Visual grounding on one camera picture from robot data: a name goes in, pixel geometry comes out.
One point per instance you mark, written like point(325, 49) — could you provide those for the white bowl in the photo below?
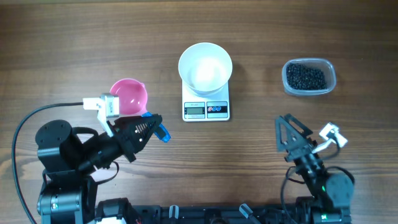
point(205, 67)

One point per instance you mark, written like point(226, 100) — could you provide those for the black beans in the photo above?
point(301, 77)

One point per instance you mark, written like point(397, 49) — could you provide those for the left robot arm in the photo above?
point(71, 154)

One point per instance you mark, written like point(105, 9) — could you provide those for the white digital kitchen scale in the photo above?
point(204, 108)

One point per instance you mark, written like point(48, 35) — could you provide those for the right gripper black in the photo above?
point(297, 153)

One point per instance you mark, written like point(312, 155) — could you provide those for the clear plastic container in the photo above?
point(324, 65)

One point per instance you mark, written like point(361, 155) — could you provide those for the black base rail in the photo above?
point(244, 214)

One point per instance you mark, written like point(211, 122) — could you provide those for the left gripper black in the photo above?
point(121, 140)

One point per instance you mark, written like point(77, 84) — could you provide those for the pink scoop with blue handle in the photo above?
point(133, 98)

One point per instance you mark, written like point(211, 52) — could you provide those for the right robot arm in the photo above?
point(332, 188)

